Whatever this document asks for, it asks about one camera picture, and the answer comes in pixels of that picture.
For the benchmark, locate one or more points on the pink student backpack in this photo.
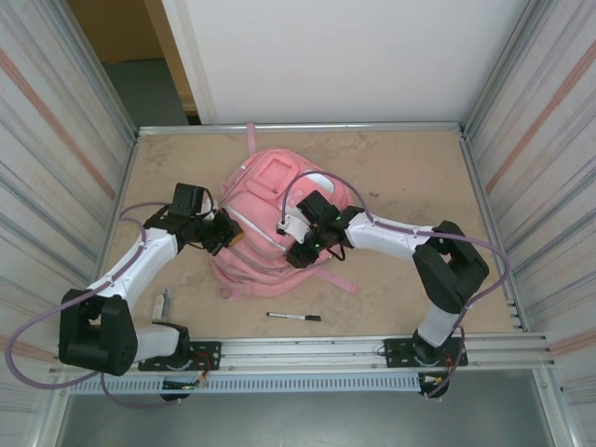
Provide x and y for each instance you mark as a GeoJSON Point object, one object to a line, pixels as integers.
{"type": "Point", "coordinates": [261, 279]}

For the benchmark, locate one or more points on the black marker pen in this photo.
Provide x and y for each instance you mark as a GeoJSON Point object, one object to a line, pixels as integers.
{"type": "Point", "coordinates": [298, 317]}

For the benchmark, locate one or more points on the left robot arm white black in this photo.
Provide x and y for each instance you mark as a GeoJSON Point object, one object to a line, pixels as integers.
{"type": "Point", "coordinates": [98, 335]}

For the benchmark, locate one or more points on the small circuit board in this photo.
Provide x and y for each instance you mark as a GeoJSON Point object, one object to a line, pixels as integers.
{"type": "Point", "coordinates": [181, 383]}
{"type": "Point", "coordinates": [433, 379]}

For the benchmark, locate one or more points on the brown wooden door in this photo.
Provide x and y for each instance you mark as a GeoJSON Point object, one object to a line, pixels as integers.
{"type": "Point", "coordinates": [130, 28]}

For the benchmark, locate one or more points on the aluminium frame rail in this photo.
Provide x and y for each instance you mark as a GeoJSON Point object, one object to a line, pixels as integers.
{"type": "Point", "coordinates": [489, 223]}
{"type": "Point", "coordinates": [121, 200]}
{"type": "Point", "coordinates": [372, 128]}

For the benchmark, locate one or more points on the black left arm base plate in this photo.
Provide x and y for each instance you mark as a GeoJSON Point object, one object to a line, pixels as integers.
{"type": "Point", "coordinates": [209, 356]}

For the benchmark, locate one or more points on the long aluminium base rail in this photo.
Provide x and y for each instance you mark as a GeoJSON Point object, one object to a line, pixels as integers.
{"type": "Point", "coordinates": [302, 347]}

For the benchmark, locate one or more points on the white door frame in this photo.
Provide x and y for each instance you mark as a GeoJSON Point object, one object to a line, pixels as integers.
{"type": "Point", "coordinates": [195, 70]}

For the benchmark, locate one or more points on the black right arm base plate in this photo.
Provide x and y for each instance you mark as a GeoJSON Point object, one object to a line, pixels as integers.
{"type": "Point", "coordinates": [400, 354]}

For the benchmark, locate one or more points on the aluminium frame post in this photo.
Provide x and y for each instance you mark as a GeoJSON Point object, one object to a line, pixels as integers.
{"type": "Point", "coordinates": [507, 60]}

